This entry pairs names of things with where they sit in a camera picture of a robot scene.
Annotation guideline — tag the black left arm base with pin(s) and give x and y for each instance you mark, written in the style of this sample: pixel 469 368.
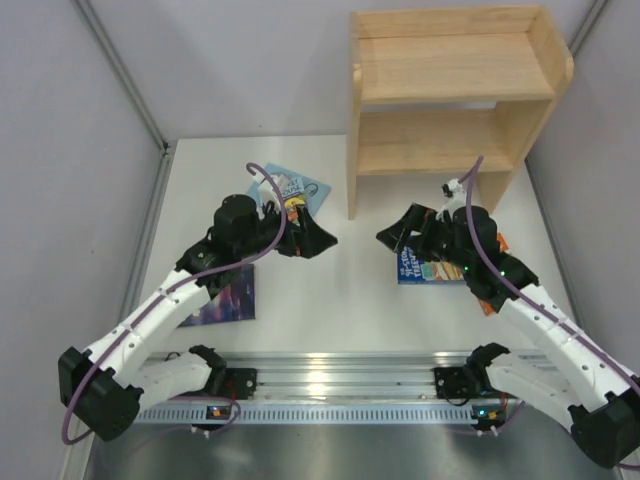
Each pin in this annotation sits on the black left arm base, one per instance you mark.
pixel 238 384

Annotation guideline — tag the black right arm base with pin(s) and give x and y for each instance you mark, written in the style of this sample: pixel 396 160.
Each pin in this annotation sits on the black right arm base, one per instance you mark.
pixel 456 385

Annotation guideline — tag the purple galaxy cover book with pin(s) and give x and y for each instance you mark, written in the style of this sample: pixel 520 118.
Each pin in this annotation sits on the purple galaxy cover book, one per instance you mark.
pixel 236 302

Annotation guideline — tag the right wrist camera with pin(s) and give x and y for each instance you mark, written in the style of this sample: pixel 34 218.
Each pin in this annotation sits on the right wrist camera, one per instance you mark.
pixel 455 195

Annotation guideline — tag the blue 91-storey treehouse book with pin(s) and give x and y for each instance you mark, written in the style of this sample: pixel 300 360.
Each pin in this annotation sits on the blue 91-storey treehouse book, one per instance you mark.
pixel 413 271

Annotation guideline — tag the light blue 143-storey treehouse book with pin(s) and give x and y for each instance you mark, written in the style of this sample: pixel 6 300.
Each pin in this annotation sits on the light blue 143-storey treehouse book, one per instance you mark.
pixel 293 192

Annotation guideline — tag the wooden two-tier shelf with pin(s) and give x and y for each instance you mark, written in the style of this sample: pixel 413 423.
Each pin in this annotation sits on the wooden two-tier shelf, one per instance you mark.
pixel 439 90

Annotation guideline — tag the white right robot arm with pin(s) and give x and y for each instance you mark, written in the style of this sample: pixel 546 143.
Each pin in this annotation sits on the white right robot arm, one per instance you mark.
pixel 592 396

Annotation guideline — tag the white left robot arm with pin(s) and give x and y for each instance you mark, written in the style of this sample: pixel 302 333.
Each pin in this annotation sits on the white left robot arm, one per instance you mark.
pixel 108 384

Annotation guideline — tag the aluminium mounting rail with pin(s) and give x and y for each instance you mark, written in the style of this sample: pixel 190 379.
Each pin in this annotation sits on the aluminium mounting rail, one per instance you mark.
pixel 338 389

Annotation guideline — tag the light blue thin booklet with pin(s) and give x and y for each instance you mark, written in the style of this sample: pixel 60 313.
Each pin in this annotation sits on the light blue thin booklet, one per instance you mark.
pixel 315 191

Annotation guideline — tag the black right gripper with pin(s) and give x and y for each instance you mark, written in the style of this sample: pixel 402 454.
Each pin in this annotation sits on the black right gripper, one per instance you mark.
pixel 422 236

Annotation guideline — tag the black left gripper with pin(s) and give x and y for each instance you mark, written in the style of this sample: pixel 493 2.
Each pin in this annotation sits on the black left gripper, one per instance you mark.
pixel 291 233

